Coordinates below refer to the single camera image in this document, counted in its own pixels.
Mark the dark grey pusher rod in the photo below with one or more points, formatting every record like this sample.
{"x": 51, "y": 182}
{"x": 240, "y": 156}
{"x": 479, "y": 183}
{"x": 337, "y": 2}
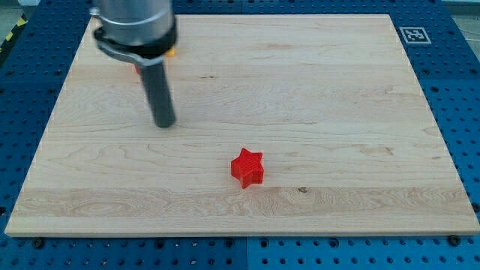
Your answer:
{"x": 157, "y": 91}

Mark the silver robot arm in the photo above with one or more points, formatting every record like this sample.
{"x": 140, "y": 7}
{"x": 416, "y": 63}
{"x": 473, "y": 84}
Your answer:
{"x": 140, "y": 32}

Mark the yellow block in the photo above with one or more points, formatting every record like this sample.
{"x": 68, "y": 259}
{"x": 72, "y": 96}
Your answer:
{"x": 171, "y": 52}

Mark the red star block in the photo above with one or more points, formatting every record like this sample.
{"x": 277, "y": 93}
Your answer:
{"x": 247, "y": 168}

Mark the light wooden board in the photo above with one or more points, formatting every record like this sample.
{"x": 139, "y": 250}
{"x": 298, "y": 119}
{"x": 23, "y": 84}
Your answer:
{"x": 350, "y": 146}

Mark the white fiducial marker tag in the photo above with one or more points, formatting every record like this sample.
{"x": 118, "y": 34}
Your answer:
{"x": 415, "y": 35}

